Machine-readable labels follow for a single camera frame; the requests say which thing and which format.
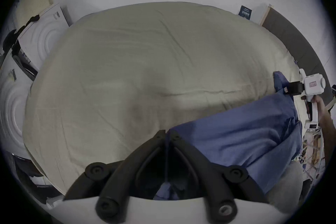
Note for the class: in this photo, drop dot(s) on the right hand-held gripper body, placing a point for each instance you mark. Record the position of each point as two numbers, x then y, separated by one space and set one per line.
313 83

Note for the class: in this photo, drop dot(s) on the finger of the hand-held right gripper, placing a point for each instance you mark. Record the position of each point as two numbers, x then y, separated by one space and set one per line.
288 87

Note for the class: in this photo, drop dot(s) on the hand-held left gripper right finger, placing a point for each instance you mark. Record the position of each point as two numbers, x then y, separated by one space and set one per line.
210 173

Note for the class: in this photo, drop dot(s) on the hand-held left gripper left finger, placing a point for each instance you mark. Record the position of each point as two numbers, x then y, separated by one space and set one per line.
115 167

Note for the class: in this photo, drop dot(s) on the dark blue shirt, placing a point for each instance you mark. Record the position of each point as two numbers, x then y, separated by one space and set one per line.
236 133

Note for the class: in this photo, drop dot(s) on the person's right forearm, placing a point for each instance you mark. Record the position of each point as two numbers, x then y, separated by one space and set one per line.
326 131

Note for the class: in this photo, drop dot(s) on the person's right hand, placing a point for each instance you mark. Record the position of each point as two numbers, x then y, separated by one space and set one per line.
315 99

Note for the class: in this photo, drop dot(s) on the dark grey padded headboard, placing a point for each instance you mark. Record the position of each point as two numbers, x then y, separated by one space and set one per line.
294 39

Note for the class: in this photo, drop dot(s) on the wooden rack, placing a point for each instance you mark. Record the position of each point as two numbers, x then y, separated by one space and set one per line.
312 144

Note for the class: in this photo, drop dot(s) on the dark blue card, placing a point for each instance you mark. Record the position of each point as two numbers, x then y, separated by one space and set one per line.
245 12

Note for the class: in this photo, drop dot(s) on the bed with beige sheet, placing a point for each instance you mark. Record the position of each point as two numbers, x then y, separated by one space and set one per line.
131 60

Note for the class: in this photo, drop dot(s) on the white washing machine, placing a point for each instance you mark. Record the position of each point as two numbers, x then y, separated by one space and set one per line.
43 36
13 110

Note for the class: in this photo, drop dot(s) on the beige perforated board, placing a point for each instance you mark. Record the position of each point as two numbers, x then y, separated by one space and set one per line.
31 2

